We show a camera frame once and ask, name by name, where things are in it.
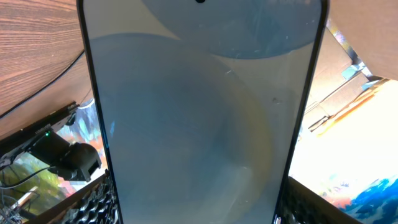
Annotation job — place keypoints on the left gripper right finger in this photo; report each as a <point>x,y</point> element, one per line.
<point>300,205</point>

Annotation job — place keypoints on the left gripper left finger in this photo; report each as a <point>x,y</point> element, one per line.
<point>96,203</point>

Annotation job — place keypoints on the blue screen Galaxy smartphone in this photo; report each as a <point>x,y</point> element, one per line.
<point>200,102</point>

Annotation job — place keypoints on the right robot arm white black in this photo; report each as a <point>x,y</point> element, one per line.
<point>71,162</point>

